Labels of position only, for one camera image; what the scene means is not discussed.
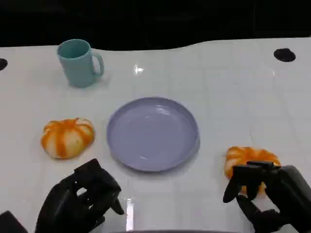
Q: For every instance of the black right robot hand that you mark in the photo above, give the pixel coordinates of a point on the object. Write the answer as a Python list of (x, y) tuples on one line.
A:
[(289, 191)]

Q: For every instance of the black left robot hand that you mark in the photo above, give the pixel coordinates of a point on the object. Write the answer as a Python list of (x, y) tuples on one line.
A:
[(63, 201)]

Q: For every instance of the orange white toy bread roll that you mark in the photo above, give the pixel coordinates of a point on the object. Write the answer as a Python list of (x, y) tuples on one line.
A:
[(66, 138), (245, 155)]

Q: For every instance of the lilac plate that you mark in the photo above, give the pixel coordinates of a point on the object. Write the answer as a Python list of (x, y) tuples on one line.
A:
[(153, 133)]

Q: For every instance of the pale green mug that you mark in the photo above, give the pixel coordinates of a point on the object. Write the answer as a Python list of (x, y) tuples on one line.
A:
[(77, 68)]

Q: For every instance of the black table grommet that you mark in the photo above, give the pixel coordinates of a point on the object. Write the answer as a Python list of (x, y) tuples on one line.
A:
[(2, 64), (284, 55)]

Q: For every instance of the black backdrop cloth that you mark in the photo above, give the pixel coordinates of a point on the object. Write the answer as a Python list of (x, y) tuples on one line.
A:
[(155, 19)]

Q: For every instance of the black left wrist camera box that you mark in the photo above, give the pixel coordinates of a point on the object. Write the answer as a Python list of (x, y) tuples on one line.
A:
[(11, 223)]

